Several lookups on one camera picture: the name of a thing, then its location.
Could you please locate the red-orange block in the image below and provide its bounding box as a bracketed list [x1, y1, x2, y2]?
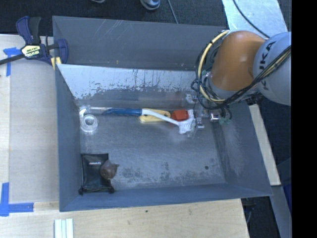
[170, 109, 189, 121]

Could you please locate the yellow flat plastic piece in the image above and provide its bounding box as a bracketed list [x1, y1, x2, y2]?
[138, 108, 172, 124]

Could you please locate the grey metal bin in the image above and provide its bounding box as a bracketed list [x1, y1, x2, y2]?
[52, 15, 273, 212]

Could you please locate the blue and white dish brush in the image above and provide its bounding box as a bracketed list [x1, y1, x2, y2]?
[101, 107, 196, 135]

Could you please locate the brown toy animal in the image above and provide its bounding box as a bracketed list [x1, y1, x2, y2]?
[100, 159, 120, 179]

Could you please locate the clear glass cup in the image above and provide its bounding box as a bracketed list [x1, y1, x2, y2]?
[79, 105, 100, 135]

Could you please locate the black fabric pouch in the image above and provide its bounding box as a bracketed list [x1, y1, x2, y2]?
[78, 153, 116, 196]

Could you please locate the pale wood board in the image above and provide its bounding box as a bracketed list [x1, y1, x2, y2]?
[8, 58, 60, 204]

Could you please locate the black cylinder on white bracket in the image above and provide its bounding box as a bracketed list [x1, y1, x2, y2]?
[245, 94, 264, 107]

